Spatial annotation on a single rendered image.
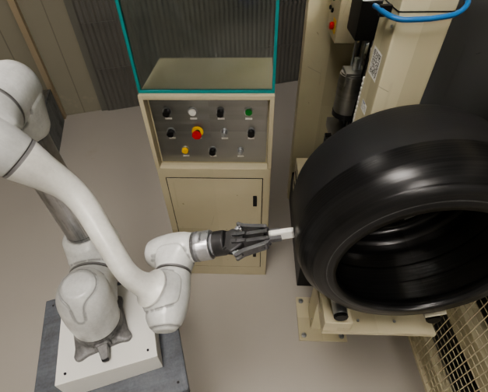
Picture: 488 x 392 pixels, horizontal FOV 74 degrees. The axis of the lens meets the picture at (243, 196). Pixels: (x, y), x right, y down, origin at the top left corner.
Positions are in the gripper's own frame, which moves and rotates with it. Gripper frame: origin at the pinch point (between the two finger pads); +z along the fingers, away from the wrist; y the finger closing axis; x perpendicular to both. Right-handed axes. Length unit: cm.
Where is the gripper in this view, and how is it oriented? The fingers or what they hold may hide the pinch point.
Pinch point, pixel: (281, 234)
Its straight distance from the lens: 93.4
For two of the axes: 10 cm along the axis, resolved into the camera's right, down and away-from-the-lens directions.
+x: 2.7, 7.0, 6.6
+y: 0.4, -6.9, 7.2
